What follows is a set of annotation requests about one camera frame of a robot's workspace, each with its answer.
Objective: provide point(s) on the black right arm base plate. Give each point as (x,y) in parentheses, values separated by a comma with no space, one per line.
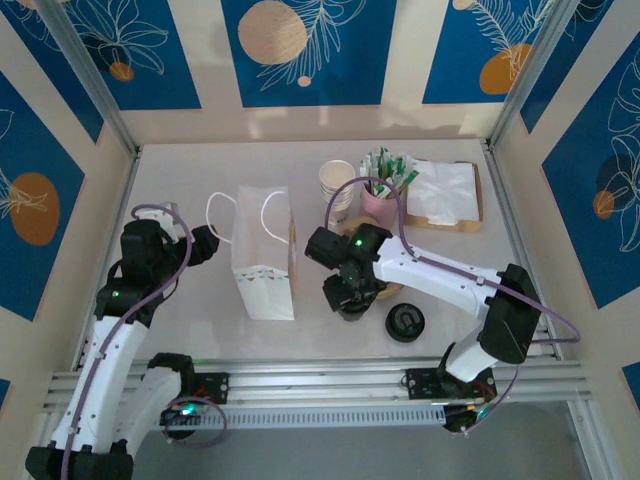
(422,384)

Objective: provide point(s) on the aluminium corner post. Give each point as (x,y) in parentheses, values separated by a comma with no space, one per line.
(90,70)
(532,70)

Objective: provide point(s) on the paper bag with animal print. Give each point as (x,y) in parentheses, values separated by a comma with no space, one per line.
(265,300)

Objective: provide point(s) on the black cup lid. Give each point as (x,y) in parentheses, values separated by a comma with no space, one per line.
(405,322)

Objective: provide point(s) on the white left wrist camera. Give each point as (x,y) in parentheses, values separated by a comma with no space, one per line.
(152,214)

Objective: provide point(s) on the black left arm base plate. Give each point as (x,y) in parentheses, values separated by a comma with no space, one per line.
(217,387)

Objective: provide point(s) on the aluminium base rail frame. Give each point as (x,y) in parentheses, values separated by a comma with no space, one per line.
(320,385)

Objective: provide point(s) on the black controller board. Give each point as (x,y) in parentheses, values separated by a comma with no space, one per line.
(182,412)
(460,422)

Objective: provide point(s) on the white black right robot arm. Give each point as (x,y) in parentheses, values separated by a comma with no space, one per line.
(440,280)

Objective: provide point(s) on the stack of paper cups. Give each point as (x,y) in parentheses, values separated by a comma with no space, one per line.
(336,172)

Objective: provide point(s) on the aluminium side rail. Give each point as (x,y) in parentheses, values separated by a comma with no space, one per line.
(125,190)
(501,190)

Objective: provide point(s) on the stack of white napkins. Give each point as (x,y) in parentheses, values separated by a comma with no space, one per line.
(440,190)

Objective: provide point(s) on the wooden napkin tray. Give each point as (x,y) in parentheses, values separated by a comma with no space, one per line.
(472,226)

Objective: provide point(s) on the pink holder cup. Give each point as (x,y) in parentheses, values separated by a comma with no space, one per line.
(385,210)

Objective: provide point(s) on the green white stirrer packets bundle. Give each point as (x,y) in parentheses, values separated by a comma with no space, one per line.
(387,167)

